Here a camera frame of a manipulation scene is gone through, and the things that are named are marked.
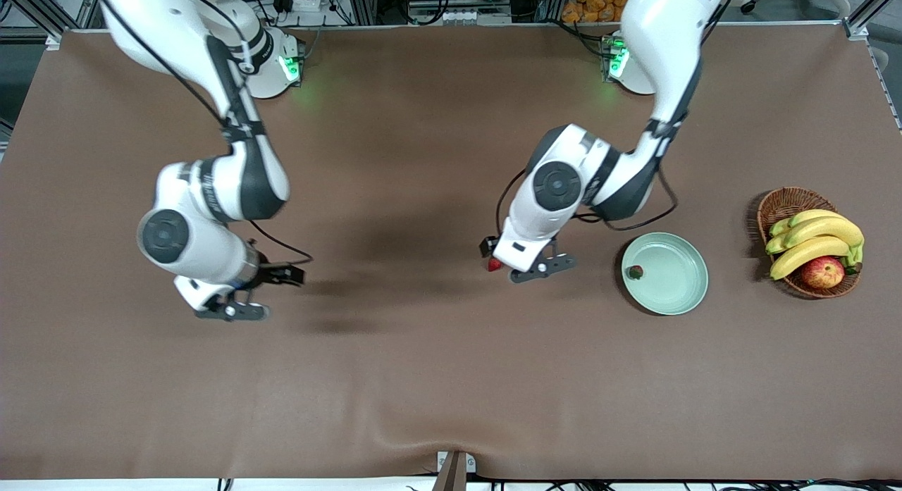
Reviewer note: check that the light green round plate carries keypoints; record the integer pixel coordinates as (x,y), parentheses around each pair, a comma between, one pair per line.
(673,280)

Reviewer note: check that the yellow banana bunch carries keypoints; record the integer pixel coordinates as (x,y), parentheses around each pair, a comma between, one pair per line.
(821,230)

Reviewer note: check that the orange bread pile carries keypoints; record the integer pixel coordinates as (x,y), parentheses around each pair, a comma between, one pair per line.
(592,5)

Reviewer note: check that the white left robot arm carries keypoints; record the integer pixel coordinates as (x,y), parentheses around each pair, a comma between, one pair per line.
(662,40)

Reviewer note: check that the metal table clamp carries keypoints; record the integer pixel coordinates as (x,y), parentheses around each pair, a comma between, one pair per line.
(454,473)

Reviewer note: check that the brown wicker basket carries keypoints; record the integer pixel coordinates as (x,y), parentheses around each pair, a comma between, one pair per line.
(786,203)

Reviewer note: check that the white socket bar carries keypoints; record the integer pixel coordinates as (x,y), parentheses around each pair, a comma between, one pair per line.
(458,17)

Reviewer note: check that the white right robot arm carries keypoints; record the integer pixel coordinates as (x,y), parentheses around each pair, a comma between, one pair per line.
(211,188)

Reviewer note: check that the red strawberry with green leaves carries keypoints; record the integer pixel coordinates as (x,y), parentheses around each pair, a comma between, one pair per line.
(635,272)
(495,265)

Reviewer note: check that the aluminium frame post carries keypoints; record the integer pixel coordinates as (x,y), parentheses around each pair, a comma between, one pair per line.
(363,3)
(553,3)

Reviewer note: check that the aluminium frame corner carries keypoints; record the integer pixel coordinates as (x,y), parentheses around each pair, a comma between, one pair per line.
(858,30)
(53,40)

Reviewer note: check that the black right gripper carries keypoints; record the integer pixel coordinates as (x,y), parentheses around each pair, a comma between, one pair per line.
(269,274)

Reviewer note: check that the red yellow apple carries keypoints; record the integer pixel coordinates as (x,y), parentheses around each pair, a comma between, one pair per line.
(823,272)

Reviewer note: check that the brown table cloth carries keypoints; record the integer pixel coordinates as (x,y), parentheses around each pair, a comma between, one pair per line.
(451,378)

